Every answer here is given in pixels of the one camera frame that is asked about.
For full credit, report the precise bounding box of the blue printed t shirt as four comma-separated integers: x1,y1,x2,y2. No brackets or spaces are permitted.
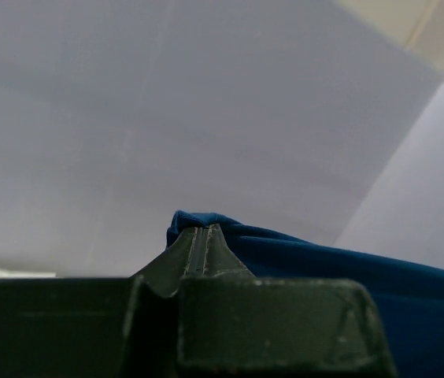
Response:
166,210,444,377

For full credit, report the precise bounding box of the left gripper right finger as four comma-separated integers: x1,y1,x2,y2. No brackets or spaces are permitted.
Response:
182,224,255,283

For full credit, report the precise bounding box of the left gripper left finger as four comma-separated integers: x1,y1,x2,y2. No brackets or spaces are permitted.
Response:
135,228,202,298

